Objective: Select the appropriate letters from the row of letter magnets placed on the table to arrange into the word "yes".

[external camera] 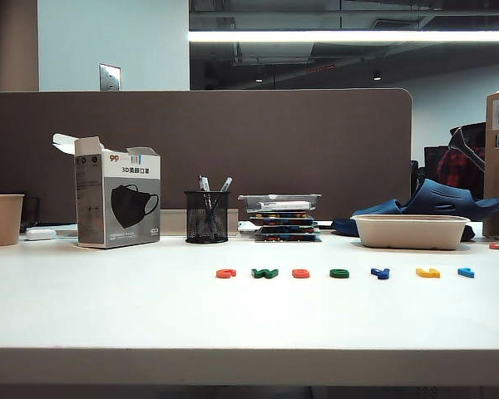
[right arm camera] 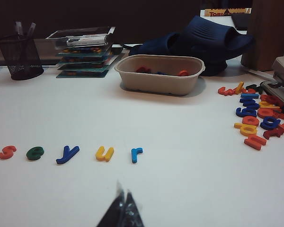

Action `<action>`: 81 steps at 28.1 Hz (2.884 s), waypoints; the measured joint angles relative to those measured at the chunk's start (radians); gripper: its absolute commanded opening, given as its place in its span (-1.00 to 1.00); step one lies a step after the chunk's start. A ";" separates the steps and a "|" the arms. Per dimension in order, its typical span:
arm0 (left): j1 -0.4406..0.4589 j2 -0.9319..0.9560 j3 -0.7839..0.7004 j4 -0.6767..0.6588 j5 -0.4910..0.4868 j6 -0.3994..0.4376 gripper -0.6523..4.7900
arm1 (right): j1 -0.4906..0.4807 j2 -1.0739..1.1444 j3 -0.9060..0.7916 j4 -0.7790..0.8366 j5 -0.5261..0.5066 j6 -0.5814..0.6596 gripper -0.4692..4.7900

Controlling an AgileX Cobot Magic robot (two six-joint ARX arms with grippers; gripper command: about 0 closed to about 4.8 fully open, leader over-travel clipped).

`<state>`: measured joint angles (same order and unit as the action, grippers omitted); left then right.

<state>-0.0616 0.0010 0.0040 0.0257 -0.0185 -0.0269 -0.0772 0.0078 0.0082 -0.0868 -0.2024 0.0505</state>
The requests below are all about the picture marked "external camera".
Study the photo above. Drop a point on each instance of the silver capped pen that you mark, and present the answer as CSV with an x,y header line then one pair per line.
x,y
226,184

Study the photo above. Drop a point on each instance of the black computer monitor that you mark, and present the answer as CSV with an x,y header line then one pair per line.
x,y
431,166

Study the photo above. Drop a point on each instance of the clear plastic tray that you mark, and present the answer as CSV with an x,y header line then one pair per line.
x,y
274,198

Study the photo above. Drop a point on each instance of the light blue letter r magnet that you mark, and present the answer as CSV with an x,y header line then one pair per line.
x,y
466,272

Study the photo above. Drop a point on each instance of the white earbuds case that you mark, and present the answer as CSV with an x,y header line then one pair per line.
x,y
40,234

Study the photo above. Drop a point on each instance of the black mesh pen holder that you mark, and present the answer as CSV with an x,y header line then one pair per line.
x,y
199,226

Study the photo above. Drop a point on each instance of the letter magnet blister pack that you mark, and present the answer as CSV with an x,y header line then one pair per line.
x,y
287,238
280,216
287,230
289,223

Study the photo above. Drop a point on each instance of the brown fabric desk partition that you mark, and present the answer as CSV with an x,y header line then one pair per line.
x,y
233,137

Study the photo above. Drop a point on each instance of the red plaid jacket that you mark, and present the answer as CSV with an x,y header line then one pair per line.
x,y
461,166

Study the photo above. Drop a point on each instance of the small white box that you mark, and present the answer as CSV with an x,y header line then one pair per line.
x,y
246,227

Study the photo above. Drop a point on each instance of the green letter w magnet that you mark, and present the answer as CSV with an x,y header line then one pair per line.
x,y
265,274

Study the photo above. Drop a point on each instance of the beige pulp food tray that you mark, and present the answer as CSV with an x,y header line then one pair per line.
x,y
411,232

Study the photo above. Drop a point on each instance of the yellow letter u magnet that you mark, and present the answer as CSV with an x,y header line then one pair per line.
x,y
424,272

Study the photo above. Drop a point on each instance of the black office chair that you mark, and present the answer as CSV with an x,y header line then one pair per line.
x,y
474,133

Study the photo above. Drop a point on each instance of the black ceiling spotlight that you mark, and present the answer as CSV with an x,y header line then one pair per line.
x,y
376,76

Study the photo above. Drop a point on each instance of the white ceiling light strip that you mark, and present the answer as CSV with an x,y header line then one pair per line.
x,y
316,36

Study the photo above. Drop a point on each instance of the blue letter y magnet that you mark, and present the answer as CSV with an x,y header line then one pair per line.
x,y
381,274

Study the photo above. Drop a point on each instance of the orange letter g magnet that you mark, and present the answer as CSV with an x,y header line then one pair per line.
x,y
223,273

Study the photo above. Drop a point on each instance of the green letter O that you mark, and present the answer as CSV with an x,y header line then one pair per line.
x,y
339,273

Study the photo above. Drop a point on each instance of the red letter O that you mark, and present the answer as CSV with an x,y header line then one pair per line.
x,y
300,273

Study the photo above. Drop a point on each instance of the metal wall switch plate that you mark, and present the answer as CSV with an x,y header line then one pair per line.
x,y
110,77

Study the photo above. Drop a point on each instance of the grey face mask box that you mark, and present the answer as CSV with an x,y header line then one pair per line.
x,y
120,199

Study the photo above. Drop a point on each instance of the navy blue foam slipper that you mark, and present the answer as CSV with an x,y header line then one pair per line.
x,y
378,208
441,195

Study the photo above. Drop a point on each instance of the tan paper cup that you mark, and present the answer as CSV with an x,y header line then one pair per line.
x,y
2,220

